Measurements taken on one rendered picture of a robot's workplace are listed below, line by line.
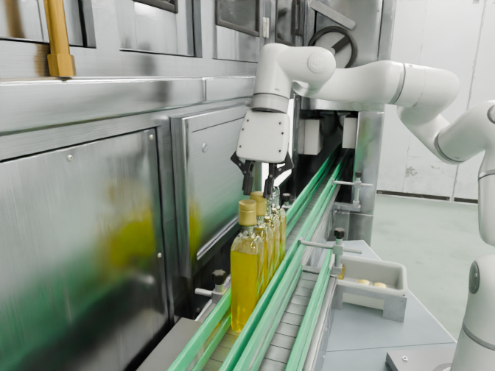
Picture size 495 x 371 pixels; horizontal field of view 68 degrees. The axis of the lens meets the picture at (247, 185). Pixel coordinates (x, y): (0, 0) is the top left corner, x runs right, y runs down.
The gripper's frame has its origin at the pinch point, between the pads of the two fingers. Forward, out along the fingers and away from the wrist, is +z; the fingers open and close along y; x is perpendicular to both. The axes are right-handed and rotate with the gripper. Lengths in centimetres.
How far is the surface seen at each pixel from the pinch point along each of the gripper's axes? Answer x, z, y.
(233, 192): 20.1, 2.6, -12.8
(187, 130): -9.3, -8.8, -12.7
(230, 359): -16.5, 27.5, 4.9
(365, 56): 95, -62, 10
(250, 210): -5.4, 4.6, 0.8
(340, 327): 30.9, 34.1, 18.9
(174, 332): -2.8, 32.7, -12.7
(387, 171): 391, -36, 31
